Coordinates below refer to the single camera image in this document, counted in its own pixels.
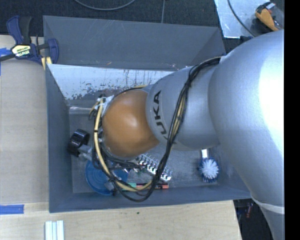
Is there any black ring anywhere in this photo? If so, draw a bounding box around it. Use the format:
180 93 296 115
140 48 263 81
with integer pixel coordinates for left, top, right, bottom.
66 128 91 158

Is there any grey metal bin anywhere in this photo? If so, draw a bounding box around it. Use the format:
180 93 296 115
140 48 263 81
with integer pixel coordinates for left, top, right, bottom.
42 15 252 214

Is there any green orange and red marker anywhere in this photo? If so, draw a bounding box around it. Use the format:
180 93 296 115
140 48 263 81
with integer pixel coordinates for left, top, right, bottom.
121 182 170 191

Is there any blue and white bottle brush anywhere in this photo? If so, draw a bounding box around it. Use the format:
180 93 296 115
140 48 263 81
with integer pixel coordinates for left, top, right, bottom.
196 148 220 184

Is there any pale wood flat board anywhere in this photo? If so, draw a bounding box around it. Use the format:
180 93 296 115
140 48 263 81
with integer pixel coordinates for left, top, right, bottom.
0 61 50 205

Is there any silver spiked metal brush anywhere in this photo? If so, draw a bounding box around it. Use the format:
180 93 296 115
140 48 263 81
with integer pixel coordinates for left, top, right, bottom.
134 153 174 183

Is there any blue round disc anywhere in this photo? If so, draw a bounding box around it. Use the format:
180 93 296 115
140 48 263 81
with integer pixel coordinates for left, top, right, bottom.
84 159 129 197

